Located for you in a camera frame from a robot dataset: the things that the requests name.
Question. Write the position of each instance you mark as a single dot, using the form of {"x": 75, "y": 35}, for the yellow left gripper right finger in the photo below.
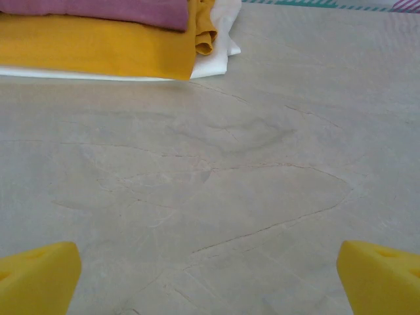
{"x": 384, "y": 282}

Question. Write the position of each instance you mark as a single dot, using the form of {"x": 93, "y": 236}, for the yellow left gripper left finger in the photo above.
{"x": 36, "y": 279}

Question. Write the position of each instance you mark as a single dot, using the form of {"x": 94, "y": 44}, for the stack of folded clothes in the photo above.
{"x": 213, "y": 62}

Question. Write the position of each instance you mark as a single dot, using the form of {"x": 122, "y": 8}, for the folded mustard yellow t-shirt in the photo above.
{"x": 98, "y": 49}

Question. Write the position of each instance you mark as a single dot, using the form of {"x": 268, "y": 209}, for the folded mauve t-shirt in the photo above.
{"x": 98, "y": 10}

